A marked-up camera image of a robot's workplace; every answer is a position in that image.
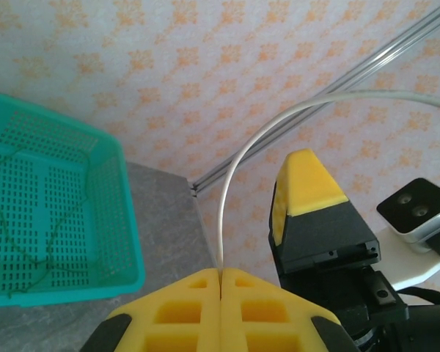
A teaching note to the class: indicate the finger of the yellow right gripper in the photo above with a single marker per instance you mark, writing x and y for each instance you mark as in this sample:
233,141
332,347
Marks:
315,220

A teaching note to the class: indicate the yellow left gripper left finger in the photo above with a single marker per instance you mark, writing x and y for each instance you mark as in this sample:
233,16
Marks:
176,315

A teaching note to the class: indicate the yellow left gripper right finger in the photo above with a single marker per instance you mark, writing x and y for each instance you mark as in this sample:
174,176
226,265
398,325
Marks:
264,315

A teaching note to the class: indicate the teal perforated plastic basket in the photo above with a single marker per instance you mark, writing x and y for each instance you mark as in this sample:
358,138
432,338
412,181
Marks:
106,220

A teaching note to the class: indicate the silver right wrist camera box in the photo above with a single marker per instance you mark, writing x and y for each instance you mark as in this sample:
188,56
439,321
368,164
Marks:
414,209

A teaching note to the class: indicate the aluminium frame post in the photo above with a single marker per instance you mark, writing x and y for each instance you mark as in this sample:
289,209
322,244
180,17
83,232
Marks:
352,75

